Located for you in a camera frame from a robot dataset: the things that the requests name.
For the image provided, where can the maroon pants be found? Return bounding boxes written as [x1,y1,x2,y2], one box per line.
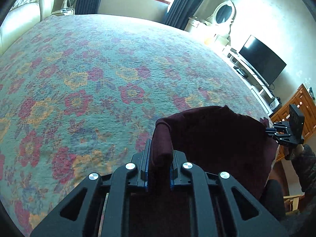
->
[148,106,278,198]

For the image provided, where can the person's right hand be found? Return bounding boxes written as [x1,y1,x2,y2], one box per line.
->
[293,144,304,157]

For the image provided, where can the white tv cabinet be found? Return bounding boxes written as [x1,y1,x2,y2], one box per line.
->
[223,46,281,117]

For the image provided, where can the brown wooden dresser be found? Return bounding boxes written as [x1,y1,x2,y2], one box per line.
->
[269,83,316,163]

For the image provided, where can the black flat television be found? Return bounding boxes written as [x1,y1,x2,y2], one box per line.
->
[239,35,286,86]

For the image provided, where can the floral bedspread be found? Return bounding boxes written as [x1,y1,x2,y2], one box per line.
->
[1,14,266,236]

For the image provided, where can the white oval vanity mirror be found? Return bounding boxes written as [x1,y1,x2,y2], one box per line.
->
[206,0,236,36]

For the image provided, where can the white vanity table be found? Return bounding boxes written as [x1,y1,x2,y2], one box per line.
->
[184,17,211,33]

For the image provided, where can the right blue curtain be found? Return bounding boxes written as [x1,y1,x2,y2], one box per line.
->
[163,0,203,30]

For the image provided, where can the cream tufted leather headboard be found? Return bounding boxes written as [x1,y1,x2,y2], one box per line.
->
[1,0,55,54]

